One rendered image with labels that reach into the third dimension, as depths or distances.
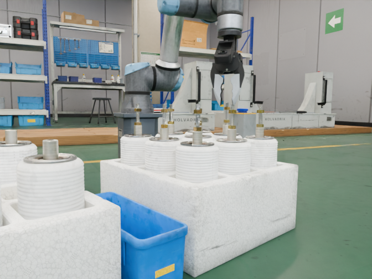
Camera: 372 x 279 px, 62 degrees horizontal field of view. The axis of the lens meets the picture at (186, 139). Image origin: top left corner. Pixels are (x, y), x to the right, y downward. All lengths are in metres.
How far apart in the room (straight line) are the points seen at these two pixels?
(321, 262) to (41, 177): 0.60
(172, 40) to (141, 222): 0.92
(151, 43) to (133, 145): 6.72
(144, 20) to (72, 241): 7.19
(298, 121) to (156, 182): 3.44
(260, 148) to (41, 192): 0.54
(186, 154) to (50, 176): 0.29
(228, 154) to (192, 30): 5.67
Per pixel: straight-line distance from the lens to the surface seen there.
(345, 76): 6.68
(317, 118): 4.27
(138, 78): 1.43
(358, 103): 6.47
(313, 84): 4.50
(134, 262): 0.56
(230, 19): 0.95
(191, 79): 3.35
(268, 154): 0.83
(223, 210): 0.67
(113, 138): 2.82
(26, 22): 5.60
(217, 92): 0.93
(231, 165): 0.74
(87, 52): 6.94
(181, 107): 3.29
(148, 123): 1.41
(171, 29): 1.42
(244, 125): 1.07
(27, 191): 0.50
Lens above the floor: 0.33
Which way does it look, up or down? 6 degrees down
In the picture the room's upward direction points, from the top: 1 degrees clockwise
